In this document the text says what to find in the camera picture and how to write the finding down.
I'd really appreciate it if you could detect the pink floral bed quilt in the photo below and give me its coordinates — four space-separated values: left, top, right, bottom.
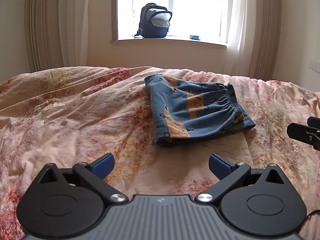
1 67 319 239

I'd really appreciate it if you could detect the cream window curtain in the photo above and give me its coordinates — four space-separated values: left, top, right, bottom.
224 0 282 80

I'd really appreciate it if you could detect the small blue red box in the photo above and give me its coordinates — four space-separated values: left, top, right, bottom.
189 35 200 40

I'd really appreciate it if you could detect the white wall switch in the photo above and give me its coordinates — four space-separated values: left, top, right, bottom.
309 60 320 73

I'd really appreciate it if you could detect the black grey backpack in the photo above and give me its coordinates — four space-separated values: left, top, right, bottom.
134 3 172 38

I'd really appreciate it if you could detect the white framed window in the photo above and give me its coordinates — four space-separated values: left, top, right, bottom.
113 0 229 44

